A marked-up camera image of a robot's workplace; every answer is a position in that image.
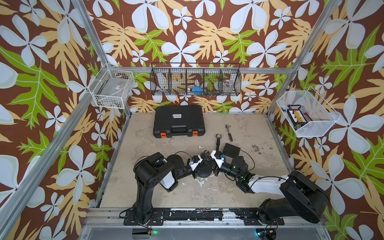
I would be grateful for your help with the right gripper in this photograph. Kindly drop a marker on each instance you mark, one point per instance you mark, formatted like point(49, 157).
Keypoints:
point(216, 167)

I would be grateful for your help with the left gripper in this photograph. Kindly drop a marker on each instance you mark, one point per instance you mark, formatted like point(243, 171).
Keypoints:
point(194, 172)

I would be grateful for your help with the black round base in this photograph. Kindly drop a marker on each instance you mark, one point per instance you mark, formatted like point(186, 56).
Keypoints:
point(177, 161)
point(206, 170)

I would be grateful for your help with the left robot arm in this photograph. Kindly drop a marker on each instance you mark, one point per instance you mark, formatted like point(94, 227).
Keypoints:
point(156, 169)

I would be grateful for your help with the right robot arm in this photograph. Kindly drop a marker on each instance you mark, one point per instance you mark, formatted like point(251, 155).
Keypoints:
point(300, 197)

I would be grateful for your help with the black phone holder plate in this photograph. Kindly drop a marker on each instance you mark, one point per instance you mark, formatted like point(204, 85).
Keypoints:
point(231, 150)

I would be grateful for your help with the black plastic tool case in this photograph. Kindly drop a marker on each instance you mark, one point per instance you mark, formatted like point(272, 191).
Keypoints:
point(171, 121)

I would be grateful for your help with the blue object in basket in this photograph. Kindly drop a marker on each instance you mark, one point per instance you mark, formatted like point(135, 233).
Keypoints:
point(197, 91)

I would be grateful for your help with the screw box in basket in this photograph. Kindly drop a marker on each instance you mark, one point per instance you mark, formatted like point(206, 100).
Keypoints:
point(296, 115)

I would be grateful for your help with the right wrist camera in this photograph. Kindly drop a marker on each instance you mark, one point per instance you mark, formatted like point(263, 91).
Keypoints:
point(218, 157)

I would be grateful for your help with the red handled ratchet wrench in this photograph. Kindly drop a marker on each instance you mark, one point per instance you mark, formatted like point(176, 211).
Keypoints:
point(229, 133)

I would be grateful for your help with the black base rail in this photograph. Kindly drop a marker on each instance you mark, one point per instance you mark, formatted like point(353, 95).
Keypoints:
point(249, 216)

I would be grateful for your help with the black wire basket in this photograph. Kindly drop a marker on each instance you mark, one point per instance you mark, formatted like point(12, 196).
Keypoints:
point(216, 79)

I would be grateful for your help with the white wire basket right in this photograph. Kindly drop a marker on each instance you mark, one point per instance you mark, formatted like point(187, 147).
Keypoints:
point(320, 114)

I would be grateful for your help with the white wire basket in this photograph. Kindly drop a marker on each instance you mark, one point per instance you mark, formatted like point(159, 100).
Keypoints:
point(111, 87)
point(320, 114)

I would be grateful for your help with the white wire basket left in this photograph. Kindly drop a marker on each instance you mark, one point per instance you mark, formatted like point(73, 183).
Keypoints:
point(111, 87)

